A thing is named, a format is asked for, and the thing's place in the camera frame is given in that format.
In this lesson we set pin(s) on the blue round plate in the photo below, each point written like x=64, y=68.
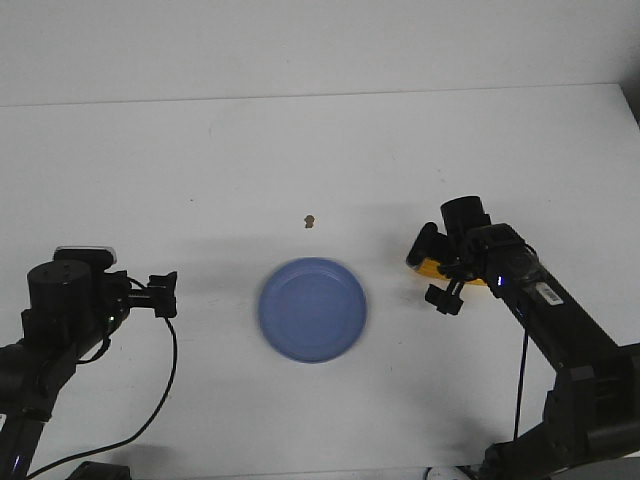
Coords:
x=312, y=310

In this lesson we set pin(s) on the yellow corn cob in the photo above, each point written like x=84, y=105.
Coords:
x=429, y=268

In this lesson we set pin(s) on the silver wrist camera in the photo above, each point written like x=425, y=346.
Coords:
x=99, y=258

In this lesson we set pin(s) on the small brown table stain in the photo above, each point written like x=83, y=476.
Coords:
x=309, y=221

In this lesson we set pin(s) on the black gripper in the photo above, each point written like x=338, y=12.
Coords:
x=121, y=294
x=461, y=261

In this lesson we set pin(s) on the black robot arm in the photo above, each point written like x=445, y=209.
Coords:
x=77, y=302
x=592, y=412

